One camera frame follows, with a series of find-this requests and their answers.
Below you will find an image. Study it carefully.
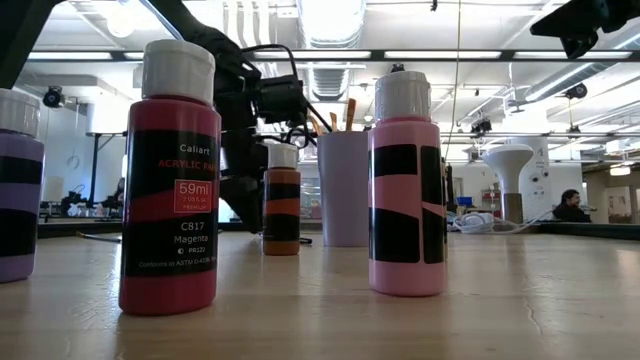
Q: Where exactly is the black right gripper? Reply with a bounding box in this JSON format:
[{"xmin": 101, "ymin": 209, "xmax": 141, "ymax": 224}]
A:
[{"xmin": 530, "ymin": 0, "xmax": 640, "ymax": 60}]

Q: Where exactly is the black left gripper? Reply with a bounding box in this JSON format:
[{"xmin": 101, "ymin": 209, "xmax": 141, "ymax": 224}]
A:
[{"xmin": 214, "ymin": 74, "xmax": 270, "ymax": 235}]

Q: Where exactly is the lilac plastic cup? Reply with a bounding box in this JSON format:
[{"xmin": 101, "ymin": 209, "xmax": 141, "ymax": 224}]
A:
[{"xmin": 316, "ymin": 130, "xmax": 371, "ymax": 248}]

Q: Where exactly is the small brown paint bottle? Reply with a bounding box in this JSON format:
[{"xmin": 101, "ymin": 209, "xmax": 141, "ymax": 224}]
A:
[{"xmin": 262, "ymin": 143, "xmax": 302, "ymax": 257}]

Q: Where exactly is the small magenta paint bottle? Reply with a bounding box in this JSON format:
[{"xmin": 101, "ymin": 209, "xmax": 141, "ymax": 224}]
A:
[{"xmin": 118, "ymin": 39, "xmax": 222, "ymax": 317}]

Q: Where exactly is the small pink paint bottle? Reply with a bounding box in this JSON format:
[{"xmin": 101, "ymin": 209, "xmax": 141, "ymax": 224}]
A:
[{"xmin": 368, "ymin": 69, "xmax": 449, "ymax": 298}]

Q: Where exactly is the small purple paint bottle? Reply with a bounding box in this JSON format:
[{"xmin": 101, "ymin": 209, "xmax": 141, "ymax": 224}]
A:
[{"xmin": 0, "ymin": 88, "xmax": 46, "ymax": 285}]

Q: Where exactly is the white round column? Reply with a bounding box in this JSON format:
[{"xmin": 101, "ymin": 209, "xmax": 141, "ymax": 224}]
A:
[{"xmin": 519, "ymin": 135, "xmax": 554, "ymax": 224}]

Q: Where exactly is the person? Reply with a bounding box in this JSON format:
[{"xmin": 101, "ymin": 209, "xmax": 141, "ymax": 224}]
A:
[{"xmin": 552, "ymin": 188, "xmax": 594, "ymax": 224}]

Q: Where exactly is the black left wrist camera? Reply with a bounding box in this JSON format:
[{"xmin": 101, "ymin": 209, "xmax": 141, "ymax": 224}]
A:
[{"xmin": 257, "ymin": 74, "xmax": 309, "ymax": 126}]

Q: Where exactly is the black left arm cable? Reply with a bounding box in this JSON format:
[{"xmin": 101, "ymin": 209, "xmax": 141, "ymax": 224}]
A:
[{"xmin": 242, "ymin": 43, "xmax": 334, "ymax": 149}]

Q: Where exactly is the silver ventilation duct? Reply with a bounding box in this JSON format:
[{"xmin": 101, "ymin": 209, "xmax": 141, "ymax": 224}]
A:
[{"xmin": 294, "ymin": 0, "xmax": 369, "ymax": 132}]

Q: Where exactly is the white cable bundle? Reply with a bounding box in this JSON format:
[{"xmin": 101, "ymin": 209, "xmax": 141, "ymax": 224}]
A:
[{"xmin": 447, "ymin": 210, "xmax": 551, "ymax": 236}]

